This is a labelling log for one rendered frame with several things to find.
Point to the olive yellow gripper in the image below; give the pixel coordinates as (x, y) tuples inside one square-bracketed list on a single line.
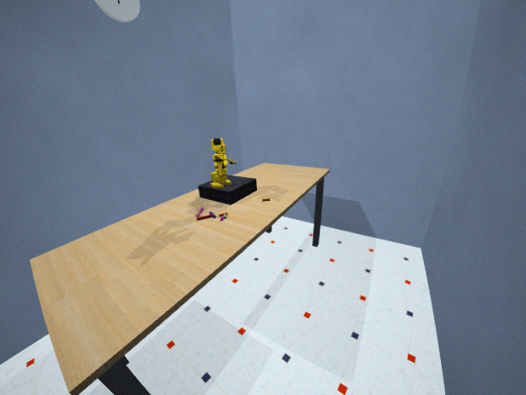
[(220, 156)]

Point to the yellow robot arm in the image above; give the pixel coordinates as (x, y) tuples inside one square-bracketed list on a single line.
[(218, 147)]

